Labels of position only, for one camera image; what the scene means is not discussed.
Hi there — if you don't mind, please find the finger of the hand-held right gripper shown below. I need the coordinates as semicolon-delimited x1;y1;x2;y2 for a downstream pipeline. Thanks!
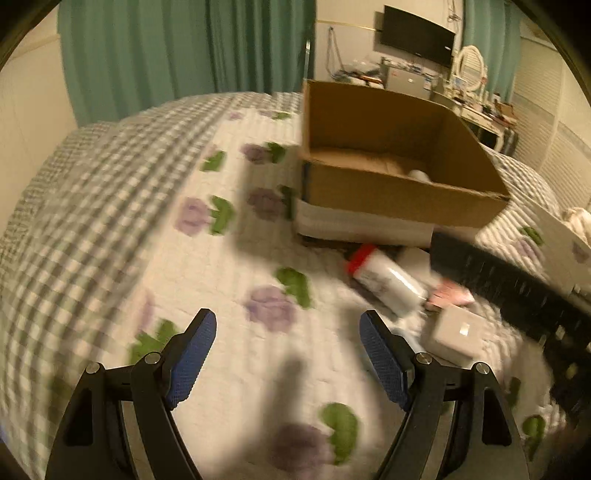
431;232;573;320

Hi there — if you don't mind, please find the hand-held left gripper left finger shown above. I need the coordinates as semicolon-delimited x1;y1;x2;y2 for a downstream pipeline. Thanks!
45;308;218;480

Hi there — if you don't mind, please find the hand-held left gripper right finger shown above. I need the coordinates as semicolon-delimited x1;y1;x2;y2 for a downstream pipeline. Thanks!
359;310;530;480

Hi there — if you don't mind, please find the white bottle with red cap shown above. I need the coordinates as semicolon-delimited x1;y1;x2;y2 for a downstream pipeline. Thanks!
346;244;430;319

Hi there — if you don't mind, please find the brown cardboard box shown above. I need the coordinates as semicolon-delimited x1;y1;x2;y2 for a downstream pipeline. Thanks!
298;79;511;230

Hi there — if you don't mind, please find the pink packet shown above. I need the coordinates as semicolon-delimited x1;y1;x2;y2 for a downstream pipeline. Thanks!
426;281;475;311

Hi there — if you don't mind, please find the white plastic item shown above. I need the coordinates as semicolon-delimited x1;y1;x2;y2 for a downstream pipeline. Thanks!
398;247;435;280

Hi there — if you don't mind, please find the small white square box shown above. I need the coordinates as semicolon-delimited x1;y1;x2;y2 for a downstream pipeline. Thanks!
424;305;492;363

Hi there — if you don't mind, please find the white crumpled cloth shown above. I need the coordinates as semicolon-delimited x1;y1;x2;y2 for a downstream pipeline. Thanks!
562;208;591;245

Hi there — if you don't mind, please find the floral quilted blanket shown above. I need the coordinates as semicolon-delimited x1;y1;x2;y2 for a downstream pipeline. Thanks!
124;104;573;480

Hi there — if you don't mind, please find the white vanity desk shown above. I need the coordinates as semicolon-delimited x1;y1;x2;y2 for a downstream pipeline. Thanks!
431;88;518;148

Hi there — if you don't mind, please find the white slatted wardrobe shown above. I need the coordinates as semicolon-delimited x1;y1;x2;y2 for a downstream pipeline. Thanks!
512;34;591;208

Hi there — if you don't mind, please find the grey checked bed sheet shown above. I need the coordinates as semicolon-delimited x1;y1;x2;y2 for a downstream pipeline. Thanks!
0;92;301;480

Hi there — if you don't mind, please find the silver mini fridge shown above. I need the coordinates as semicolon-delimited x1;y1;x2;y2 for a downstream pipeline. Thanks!
385;65;439;100

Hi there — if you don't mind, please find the white oval vanity mirror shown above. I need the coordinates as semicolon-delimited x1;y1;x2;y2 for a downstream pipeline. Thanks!
451;45;488;93

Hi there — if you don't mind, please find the cluttered side table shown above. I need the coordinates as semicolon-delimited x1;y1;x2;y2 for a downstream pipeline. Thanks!
332;58;386;88

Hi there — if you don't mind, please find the narrow green curtain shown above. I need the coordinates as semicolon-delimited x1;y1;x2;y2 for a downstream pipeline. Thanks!
462;0;525;100

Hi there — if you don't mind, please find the wide green curtain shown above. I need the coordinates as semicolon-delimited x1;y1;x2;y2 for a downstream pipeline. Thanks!
58;0;317;125

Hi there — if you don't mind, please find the black wall television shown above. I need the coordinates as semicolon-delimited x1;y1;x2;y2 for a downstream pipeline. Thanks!
379;6;457;68

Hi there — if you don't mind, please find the hanging cable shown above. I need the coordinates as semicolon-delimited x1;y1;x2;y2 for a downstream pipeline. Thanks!
325;27;345;77

